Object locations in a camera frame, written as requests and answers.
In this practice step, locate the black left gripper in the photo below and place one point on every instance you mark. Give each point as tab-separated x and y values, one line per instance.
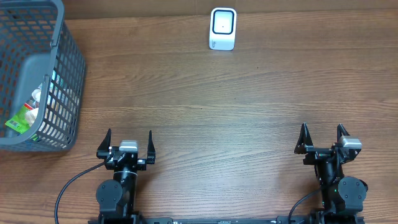
151	155

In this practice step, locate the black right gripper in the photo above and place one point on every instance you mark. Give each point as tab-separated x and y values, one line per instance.
315	154

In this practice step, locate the green candy bag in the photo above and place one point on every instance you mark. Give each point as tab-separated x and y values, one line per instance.
23	119

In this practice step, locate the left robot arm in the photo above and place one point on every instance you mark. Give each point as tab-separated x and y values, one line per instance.
116	196

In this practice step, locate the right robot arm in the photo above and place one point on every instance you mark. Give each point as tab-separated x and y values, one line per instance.
342	196

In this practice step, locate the white barcode scanner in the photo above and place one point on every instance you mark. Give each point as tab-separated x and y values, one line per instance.
222	34

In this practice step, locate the grey plastic shopping basket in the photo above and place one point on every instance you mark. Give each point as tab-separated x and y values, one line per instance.
41	65

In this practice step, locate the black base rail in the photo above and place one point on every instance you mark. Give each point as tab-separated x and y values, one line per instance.
168	220

